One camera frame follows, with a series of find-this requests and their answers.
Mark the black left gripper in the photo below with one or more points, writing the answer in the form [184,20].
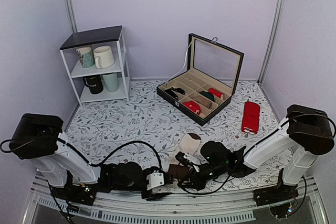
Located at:
[150,196]

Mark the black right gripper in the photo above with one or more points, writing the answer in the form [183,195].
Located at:
[198,184]

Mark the cream and brown striped sock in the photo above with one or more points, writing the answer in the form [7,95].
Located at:
[188,144]

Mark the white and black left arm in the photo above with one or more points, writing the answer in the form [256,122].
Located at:
[72,177]

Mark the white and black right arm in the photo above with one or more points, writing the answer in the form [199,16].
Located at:
[311,130]

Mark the red rolled sock front compartment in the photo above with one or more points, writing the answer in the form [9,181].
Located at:
[193,106]

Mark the red rolled sock compartment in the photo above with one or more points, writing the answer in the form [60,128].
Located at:
[193,106]
[216,93]

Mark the beige rolled sock in box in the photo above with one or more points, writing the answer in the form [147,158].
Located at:
[203,101]

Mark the red folded sock on table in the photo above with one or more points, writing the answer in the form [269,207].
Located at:
[250,120]

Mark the floral patterned table mat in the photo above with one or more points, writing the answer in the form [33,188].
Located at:
[145,128]

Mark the dark green sock in box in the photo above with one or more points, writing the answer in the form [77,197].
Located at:
[208,95]

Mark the red rolled sock rear compartment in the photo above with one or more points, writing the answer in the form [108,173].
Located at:
[216,93]

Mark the black sock in box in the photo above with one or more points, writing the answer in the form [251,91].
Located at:
[173,92]

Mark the black compartment storage box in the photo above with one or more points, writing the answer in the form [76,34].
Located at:
[208,64]

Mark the pale green tumbler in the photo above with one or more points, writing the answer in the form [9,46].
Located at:
[111,81]

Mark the black ceramic mug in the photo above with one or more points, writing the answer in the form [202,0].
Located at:
[94,84]

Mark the white shelf with black top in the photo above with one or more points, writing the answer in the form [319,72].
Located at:
[109,36]

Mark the white ceramic mug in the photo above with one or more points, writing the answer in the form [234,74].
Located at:
[103,57]

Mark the patterned teal ceramic cup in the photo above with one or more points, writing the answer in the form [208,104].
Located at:
[85,56]

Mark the aluminium table edge rail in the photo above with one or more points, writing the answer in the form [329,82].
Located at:
[236,206]

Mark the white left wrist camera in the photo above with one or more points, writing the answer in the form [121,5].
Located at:
[155,179]

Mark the right aluminium corner post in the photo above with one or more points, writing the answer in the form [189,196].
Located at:
[271,41]

